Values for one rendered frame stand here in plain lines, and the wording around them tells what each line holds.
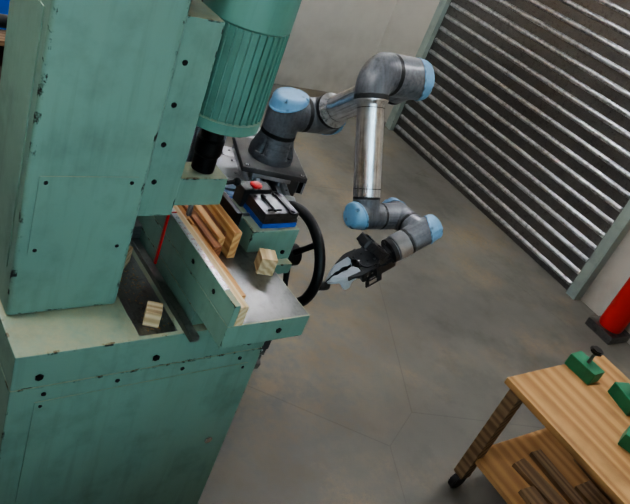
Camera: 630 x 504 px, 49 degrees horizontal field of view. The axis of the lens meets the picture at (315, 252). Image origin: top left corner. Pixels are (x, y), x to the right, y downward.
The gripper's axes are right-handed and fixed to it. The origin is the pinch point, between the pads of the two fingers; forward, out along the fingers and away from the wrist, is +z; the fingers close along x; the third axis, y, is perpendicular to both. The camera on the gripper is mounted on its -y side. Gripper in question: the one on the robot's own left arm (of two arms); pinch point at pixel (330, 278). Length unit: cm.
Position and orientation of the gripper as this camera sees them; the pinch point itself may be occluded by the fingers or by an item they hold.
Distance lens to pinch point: 179.8
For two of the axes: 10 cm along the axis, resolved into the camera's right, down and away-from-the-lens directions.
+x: -5.2, -6.0, 6.0
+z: -8.5, 4.5, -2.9
